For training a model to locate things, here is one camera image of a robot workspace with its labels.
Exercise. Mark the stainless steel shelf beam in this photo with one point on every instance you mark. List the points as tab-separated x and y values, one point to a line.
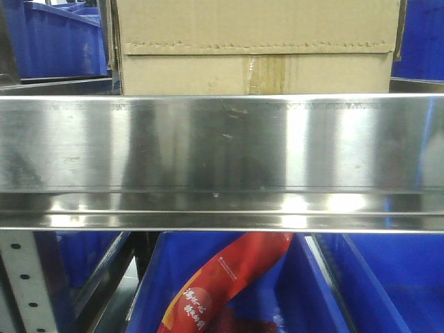
301	163

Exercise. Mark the blue bin lower left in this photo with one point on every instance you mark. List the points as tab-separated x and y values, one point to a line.
81	253

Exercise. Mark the blue bin upper right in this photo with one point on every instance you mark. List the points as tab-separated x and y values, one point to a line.
422	42

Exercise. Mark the blue bin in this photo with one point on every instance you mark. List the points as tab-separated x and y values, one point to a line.
422	42
62	40
81	253
388	282
293	296

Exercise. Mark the blue bin lower right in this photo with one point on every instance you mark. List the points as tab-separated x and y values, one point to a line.
388	282

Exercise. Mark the white perforated shelf upright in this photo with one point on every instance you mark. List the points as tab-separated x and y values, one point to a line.
25	273

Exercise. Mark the blue bin lower middle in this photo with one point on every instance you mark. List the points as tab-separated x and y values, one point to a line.
293	296

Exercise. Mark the red snack bag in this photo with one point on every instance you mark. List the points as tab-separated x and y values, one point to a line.
221	278

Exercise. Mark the plain brown cardboard box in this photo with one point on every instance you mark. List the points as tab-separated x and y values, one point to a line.
254	47

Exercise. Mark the blue bin upper left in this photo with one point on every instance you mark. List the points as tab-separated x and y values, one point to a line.
62	40

